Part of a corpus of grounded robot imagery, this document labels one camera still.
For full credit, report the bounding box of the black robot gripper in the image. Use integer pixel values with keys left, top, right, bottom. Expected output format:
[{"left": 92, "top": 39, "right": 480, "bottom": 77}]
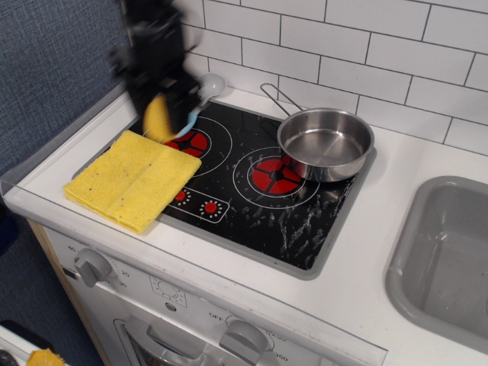
[{"left": 110, "top": 21, "right": 199, "bottom": 133}]

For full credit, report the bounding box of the yellow toy corn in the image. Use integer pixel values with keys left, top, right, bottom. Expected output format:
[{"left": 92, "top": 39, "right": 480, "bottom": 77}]
[{"left": 143, "top": 95, "right": 178, "bottom": 143}]

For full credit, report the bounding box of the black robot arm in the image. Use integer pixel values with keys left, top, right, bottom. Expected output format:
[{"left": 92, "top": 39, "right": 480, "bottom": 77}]
[{"left": 110, "top": 1, "right": 199, "bottom": 143}]

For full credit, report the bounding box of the yellow folded cloth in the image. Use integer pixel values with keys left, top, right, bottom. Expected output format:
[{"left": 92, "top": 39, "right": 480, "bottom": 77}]
[{"left": 64, "top": 130, "right": 201, "bottom": 234}]

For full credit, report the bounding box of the black toy stovetop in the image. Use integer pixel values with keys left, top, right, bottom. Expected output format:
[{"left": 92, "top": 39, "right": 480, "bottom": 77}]
[{"left": 127, "top": 88, "right": 373, "bottom": 282}]

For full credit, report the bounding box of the grey left oven knob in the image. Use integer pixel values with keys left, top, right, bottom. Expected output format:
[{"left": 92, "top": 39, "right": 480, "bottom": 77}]
[{"left": 74, "top": 249, "right": 112, "bottom": 288}]

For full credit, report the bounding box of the grey oven knob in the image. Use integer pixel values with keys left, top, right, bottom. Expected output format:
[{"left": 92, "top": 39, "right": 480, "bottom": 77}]
[
  {"left": 219, "top": 320, "right": 268, "bottom": 365},
  {"left": 74, "top": 249, "right": 112, "bottom": 288}
]

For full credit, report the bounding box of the white toy oven front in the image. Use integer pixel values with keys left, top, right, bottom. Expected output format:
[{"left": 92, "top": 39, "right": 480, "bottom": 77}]
[{"left": 46, "top": 230, "right": 386, "bottom": 365}]

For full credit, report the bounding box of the grey right oven knob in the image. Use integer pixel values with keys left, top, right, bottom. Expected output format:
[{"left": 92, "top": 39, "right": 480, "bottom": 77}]
[{"left": 219, "top": 320, "right": 268, "bottom": 365}]

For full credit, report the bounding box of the yellow object bottom left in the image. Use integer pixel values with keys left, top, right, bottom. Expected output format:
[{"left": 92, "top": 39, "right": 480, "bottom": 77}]
[{"left": 26, "top": 348, "right": 66, "bottom": 366}]

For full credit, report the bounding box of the grey sink basin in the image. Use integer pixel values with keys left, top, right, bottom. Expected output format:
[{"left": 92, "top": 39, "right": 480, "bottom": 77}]
[{"left": 385, "top": 176, "right": 487, "bottom": 353}]

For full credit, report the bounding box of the white ladle blue handle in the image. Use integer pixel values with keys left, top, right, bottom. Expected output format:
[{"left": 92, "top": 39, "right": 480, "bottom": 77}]
[{"left": 176, "top": 72, "right": 226, "bottom": 138}]

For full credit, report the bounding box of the steel pot with handle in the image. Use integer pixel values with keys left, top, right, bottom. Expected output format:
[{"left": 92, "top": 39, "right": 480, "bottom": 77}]
[{"left": 260, "top": 82, "right": 376, "bottom": 183}]

